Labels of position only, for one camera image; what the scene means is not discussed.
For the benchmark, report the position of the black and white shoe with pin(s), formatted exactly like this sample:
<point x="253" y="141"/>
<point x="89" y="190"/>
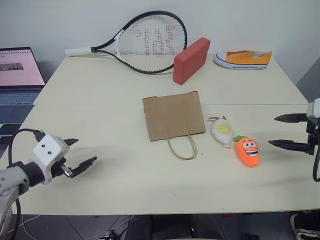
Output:
<point x="303" y="227"/>

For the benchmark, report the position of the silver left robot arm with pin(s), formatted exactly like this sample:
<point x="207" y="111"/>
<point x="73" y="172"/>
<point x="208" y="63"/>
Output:
<point x="13" y="180"/>

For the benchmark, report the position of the yellow canvas sneaker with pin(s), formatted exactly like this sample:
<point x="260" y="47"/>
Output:
<point x="250" y="59"/>

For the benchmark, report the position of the orange carrot plush toy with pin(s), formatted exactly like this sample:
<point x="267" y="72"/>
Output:
<point x="248" y="152"/>

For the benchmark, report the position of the red foam brick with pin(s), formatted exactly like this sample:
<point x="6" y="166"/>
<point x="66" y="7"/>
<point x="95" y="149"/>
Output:
<point x="190" y="62"/>

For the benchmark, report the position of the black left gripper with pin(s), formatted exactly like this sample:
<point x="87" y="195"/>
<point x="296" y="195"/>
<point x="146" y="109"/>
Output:
<point x="58" y="168"/>

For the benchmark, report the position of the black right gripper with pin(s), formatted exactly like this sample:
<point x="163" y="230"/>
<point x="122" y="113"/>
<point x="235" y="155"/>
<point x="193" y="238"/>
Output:
<point x="314" y="135"/>

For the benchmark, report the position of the open laptop with pink screen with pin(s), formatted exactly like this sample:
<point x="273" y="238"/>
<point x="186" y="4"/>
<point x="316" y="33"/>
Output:
<point x="17" y="72"/>

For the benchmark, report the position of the black and white tennis racket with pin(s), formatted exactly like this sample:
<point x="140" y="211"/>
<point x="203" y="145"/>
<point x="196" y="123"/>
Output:
<point x="113" y="41"/>

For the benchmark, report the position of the white egg plush toy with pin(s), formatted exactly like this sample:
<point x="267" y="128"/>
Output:
<point x="222" y="131"/>

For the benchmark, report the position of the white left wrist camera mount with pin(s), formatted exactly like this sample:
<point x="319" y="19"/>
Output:
<point x="48" y="150"/>

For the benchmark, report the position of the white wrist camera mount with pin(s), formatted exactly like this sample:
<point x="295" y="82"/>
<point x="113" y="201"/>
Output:
<point x="48" y="150"/>
<point x="314" y="110"/>

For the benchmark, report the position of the black flat device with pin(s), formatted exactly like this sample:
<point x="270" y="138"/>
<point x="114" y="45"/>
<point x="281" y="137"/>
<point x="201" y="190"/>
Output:
<point x="8" y="129"/>

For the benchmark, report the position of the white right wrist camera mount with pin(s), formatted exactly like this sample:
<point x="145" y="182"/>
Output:
<point x="314" y="110"/>

